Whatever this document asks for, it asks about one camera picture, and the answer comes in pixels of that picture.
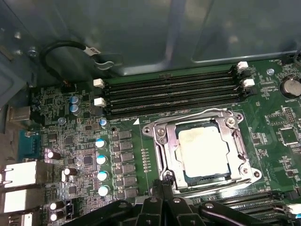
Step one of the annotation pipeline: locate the thin metal locking lever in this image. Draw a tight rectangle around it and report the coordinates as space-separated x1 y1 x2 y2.
164 173 257 193
152 108 237 129

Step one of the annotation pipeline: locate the silver CPU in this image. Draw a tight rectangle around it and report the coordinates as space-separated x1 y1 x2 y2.
175 123 232 184

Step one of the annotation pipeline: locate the black cable with white tag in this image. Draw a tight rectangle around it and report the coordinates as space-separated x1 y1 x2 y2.
39 40 102 87

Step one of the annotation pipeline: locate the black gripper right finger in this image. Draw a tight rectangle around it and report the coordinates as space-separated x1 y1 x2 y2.
164 172 266 226

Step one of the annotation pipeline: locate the CPU socket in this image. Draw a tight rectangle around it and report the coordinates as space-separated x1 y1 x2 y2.
142 108 263 195

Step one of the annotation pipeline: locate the black PC case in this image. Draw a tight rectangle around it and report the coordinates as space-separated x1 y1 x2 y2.
0 0 301 165

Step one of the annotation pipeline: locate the green motherboard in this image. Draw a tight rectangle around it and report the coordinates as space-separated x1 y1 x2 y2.
4 55 301 226

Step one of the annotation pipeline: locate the metal socket cover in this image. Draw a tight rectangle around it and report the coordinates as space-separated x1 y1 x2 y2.
154 117 247 189

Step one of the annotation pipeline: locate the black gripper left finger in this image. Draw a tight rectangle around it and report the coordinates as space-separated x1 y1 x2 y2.
77 180 165 226

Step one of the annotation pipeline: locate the round coin battery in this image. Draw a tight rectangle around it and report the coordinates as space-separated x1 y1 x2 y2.
281 74 301 99

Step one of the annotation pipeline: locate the blue rear port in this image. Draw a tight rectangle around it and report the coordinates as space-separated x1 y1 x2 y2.
17 129 41 161

